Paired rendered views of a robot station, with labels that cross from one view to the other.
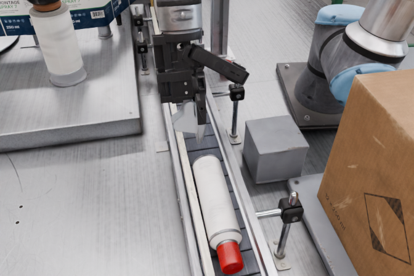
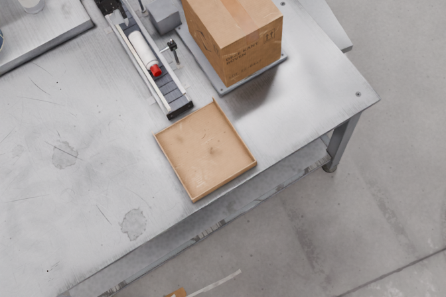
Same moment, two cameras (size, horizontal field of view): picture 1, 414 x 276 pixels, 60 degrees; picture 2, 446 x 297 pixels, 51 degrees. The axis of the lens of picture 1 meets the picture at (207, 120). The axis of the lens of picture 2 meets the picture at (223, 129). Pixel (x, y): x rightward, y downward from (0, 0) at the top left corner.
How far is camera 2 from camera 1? 122 cm
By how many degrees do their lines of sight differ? 27
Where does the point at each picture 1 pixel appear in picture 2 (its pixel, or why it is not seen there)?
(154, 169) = (109, 44)
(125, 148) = (89, 37)
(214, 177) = (139, 40)
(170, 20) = not seen: outside the picture
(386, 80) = not seen: outside the picture
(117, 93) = (70, 6)
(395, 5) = not seen: outside the picture
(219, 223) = (147, 59)
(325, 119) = not seen: outside the picture
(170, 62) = not seen: outside the picture
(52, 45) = not seen: outside the picture
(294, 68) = not seen: outside the picture
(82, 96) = (51, 16)
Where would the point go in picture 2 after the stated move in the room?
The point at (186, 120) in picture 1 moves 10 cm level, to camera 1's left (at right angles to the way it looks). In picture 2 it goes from (117, 18) to (92, 26)
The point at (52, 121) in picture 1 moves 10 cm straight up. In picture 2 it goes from (45, 36) to (34, 22)
